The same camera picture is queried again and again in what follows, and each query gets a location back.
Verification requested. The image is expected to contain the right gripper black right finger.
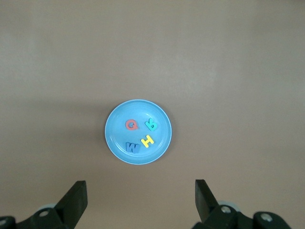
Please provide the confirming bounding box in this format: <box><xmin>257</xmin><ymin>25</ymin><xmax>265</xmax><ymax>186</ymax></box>
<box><xmin>192</xmin><ymin>179</ymin><xmax>293</xmax><ymax>229</ymax></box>

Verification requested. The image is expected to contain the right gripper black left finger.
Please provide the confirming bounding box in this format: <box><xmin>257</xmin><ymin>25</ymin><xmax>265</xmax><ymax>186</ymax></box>
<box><xmin>0</xmin><ymin>180</ymin><xmax>88</xmax><ymax>229</ymax></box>

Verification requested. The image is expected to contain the blue uppercase letter M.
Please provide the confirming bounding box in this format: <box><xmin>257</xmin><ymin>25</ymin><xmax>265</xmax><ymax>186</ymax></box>
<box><xmin>125</xmin><ymin>142</ymin><xmax>141</xmax><ymax>154</ymax></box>

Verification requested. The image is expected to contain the yellow uppercase letter I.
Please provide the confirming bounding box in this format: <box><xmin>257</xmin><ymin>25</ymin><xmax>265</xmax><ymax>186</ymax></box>
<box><xmin>140</xmin><ymin>135</ymin><xmax>155</xmax><ymax>149</ymax></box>

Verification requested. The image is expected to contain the red uppercase letter Q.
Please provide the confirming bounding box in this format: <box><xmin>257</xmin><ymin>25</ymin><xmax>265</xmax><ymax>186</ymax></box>
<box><xmin>125</xmin><ymin>119</ymin><xmax>140</xmax><ymax>131</ymax></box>

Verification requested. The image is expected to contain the teal uppercase letter R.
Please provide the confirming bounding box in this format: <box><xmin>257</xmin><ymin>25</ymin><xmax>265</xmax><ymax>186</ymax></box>
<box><xmin>144</xmin><ymin>118</ymin><xmax>158</xmax><ymax>132</ymax></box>

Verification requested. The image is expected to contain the blue plate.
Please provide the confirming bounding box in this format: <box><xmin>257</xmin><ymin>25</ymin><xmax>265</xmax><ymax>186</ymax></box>
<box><xmin>104</xmin><ymin>99</ymin><xmax>173</xmax><ymax>166</ymax></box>

